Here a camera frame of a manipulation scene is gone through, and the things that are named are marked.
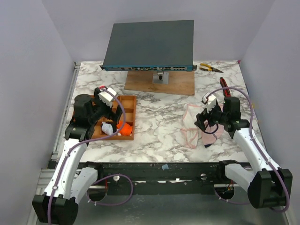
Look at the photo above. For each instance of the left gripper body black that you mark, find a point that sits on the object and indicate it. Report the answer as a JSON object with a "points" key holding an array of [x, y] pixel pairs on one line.
{"points": [[101, 109]]}

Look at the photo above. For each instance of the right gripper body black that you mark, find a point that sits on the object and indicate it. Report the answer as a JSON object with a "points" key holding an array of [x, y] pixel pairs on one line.
{"points": [[206, 117]]}

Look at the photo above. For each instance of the white pink-trimmed underwear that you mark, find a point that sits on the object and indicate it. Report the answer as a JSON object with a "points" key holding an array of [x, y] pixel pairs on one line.
{"points": [[191, 133]]}

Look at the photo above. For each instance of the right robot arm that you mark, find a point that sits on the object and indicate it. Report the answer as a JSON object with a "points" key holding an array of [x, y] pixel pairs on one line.
{"points": [[267, 185]]}

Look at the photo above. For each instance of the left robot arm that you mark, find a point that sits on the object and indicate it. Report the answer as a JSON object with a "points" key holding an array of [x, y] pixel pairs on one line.
{"points": [[59, 203]]}

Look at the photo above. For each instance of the pink navy-trimmed underwear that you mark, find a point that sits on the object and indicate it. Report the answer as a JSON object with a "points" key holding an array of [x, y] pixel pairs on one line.
{"points": [[211, 134]]}

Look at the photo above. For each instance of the white rolled cloth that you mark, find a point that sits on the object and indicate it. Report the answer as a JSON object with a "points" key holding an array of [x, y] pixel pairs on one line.
{"points": [[108, 128]]}

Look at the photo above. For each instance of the orange rolled cloth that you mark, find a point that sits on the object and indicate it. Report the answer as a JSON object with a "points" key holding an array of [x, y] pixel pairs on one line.
{"points": [[126, 130]]}

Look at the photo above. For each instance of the red black utility knife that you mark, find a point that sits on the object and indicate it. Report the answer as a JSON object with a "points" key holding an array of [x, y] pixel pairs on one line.
{"points": [[226, 92]]}

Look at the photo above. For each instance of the wooden base board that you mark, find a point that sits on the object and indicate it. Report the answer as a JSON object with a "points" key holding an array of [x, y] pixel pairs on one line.
{"points": [[177, 83]]}

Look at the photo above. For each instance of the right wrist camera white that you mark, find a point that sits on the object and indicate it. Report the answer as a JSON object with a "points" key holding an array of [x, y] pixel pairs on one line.
{"points": [[210, 101]]}

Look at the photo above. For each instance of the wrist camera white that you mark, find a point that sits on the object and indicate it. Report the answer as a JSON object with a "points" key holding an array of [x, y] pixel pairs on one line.
{"points": [[210, 101], [107, 95]]}

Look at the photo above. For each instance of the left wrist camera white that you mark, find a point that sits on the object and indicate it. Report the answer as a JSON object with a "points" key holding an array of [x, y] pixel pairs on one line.
{"points": [[107, 95]]}

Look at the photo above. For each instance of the yellow handled pliers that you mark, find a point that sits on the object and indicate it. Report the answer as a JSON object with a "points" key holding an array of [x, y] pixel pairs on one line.
{"points": [[208, 68]]}

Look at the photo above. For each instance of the grey metal stand bracket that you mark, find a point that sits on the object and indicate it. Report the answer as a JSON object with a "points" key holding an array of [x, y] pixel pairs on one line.
{"points": [[160, 78]]}

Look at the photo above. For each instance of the black mounting rail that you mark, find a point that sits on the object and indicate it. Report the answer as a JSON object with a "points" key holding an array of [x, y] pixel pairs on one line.
{"points": [[157, 178]]}

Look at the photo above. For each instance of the network switch grey blue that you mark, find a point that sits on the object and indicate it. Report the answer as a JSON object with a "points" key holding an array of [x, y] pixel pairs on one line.
{"points": [[151, 46]]}

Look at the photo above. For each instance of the aluminium frame rail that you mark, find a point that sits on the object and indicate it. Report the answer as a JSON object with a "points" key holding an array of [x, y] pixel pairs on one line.
{"points": [[47, 173]]}

